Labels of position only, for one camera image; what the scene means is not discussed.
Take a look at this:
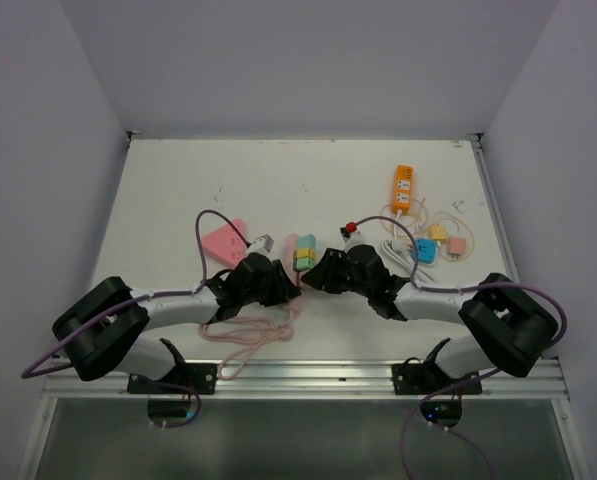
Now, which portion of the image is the orange power strip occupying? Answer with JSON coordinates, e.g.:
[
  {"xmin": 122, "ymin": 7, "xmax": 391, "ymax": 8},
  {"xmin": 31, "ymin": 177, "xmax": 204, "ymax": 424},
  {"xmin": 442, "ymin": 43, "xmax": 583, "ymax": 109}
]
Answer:
[{"xmin": 391, "ymin": 165, "xmax": 414, "ymax": 214}]

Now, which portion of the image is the white power strip cord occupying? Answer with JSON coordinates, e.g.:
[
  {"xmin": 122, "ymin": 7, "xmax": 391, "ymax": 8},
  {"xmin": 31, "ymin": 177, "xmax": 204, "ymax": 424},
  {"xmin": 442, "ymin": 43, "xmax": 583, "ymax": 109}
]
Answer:
[{"xmin": 380, "ymin": 209, "xmax": 434, "ymax": 281}]

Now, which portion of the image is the long pink power strip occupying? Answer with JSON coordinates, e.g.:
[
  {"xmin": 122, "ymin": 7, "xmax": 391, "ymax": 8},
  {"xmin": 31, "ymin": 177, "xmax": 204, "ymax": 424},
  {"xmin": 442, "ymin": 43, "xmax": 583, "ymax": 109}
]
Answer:
[{"xmin": 282, "ymin": 233, "xmax": 301, "ymax": 287}]

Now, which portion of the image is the pink triangular socket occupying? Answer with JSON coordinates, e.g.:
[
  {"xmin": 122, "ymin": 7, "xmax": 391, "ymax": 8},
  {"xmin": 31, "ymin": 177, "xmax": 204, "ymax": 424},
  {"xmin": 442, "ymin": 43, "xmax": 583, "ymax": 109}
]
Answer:
[{"xmin": 201, "ymin": 224, "xmax": 247, "ymax": 268}]

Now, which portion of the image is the right side rail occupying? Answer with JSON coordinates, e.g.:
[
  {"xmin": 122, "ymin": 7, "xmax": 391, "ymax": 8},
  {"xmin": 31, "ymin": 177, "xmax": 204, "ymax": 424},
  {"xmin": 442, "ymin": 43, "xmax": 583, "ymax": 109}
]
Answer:
[{"xmin": 470, "ymin": 132, "xmax": 544, "ymax": 359}]

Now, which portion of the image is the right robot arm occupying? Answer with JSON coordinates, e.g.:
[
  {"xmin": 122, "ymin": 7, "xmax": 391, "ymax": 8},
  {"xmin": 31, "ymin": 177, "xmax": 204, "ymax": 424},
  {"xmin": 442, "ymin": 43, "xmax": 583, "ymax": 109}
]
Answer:
[{"xmin": 302, "ymin": 244, "xmax": 567, "ymax": 393}]

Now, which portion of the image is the green cube plug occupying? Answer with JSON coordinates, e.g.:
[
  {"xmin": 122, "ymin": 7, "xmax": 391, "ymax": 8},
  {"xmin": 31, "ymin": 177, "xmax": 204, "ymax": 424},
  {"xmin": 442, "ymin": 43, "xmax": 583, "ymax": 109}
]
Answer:
[{"xmin": 293, "ymin": 257, "xmax": 317, "ymax": 273}]

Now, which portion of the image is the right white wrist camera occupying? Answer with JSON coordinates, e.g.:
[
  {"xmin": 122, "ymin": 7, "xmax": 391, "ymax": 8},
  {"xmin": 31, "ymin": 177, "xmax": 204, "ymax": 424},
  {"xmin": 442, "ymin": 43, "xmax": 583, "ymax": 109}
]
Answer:
[{"xmin": 340, "ymin": 222, "xmax": 367, "ymax": 252}]

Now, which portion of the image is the blue plug adapter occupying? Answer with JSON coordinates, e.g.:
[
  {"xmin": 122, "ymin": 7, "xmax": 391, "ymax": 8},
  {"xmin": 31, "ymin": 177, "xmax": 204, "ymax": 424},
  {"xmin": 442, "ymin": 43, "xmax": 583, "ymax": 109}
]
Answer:
[{"xmin": 416, "ymin": 238, "xmax": 437, "ymax": 265}]

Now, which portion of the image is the teal cube plug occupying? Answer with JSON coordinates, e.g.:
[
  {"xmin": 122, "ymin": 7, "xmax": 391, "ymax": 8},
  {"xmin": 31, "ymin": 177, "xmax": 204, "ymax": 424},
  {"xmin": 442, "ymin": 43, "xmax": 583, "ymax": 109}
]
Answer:
[{"xmin": 297, "ymin": 234, "xmax": 316, "ymax": 250}]

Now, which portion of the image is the pink cord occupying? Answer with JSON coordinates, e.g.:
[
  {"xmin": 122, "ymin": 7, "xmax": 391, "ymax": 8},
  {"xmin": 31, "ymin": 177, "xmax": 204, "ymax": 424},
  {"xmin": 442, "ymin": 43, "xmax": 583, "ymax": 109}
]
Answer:
[{"xmin": 199, "ymin": 287, "xmax": 307, "ymax": 380}]

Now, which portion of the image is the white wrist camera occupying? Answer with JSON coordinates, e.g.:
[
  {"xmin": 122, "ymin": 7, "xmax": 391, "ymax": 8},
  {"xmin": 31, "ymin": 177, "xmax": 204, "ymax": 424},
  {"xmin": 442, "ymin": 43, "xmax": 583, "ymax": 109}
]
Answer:
[
  {"xmin": 246, "ymin": 234, "xmax": 274, "ymax": 257},
  {"xmin": 340, "ymin": 222, "xmax": 367, "ymax": 252}
]

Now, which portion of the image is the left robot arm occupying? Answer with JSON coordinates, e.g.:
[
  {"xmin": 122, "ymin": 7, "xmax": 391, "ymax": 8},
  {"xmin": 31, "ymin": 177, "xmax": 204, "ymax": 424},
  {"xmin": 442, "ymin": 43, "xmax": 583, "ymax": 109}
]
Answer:
[{"xmin": 52, "ymin": 253, "xmax": 301, "ymax": 393}]

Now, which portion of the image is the yellow charger plug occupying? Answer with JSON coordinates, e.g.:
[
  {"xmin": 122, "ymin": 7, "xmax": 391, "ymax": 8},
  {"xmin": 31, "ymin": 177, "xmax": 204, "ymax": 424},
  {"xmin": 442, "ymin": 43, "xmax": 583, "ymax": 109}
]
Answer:
[{"xmin": 428, "ymin": 224, "xmax": 448, "ymax": 245}]

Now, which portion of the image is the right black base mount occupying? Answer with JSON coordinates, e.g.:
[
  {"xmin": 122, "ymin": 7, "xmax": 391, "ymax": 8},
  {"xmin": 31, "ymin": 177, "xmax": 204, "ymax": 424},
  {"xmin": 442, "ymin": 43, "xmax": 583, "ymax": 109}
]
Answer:
[{"xmin": 391, "ymin": 357, "xmax": 478, "ymax": 395}]

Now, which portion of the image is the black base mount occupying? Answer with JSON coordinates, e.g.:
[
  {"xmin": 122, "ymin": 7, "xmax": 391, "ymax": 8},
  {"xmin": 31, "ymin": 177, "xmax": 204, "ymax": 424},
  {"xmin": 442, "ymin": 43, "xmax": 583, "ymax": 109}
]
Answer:
[
  {"xmin": 127, "ymin": 363, "xmax": 218, "ymax": 395},
  {"xmin": 391, "ymin": 357, "xmax": 478, "ymax": 395}
]

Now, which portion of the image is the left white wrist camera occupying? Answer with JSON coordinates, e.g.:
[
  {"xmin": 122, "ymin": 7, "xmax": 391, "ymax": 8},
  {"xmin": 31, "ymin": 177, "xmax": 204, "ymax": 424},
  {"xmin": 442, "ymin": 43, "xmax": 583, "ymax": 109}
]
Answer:
[{"xmin": 246, "ymin": 234, "xmax": 274, "ymax": 257}]

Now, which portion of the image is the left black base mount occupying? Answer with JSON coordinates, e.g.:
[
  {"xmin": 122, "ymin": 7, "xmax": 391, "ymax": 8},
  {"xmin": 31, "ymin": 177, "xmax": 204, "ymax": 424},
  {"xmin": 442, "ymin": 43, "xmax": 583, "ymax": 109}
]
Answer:
[{"xmin": 127, "ymin": 363, "xmax": 218, "ymax": 395}]

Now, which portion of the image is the yellow cube plug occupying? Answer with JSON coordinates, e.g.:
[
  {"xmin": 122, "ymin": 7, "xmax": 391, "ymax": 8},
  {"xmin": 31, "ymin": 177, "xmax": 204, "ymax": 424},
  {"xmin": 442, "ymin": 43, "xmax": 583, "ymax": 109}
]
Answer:
[{"xmin": 293, "ymin": 247, "xmax": 317, "ymax": 260}]

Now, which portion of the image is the aluminium front rail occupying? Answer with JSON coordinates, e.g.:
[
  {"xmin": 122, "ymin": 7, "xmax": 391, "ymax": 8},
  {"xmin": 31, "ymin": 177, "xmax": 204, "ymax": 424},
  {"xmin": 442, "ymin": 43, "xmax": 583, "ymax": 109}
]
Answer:
[{"xmin": 42, "ymin": 360, "xmax": 569, "ymax": 400}]

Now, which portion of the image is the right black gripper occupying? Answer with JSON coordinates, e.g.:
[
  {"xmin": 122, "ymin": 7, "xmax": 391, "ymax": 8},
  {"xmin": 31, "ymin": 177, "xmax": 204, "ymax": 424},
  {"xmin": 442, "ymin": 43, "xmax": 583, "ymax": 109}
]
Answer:
[{"xmin": 302, "ymin": 247, "xmax": 373, "ymax": 298}]

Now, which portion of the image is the pink thin cable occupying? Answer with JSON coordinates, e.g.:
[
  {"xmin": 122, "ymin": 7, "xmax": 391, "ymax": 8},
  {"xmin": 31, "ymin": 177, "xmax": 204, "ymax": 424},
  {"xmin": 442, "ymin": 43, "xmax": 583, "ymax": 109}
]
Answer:
[{"xmin": 379, "ymin": 204, "xmax": 429, "ymax": 246}]

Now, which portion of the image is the yellow thin cable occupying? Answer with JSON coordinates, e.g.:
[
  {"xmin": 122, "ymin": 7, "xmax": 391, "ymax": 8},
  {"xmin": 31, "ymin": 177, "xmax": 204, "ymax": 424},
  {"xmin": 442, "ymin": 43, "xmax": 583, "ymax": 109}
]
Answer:
[{"xmin": 407, "ymin": 197, "xmax": 477, "ymax": 261}]

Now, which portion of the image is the pink charger plug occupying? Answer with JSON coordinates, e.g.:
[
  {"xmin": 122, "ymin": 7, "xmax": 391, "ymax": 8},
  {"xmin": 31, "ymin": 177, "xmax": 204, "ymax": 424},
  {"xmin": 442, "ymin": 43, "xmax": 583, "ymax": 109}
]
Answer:
[{"xmin": 446, "ymin": 236, "xmax": 467, "ymax": 260}]

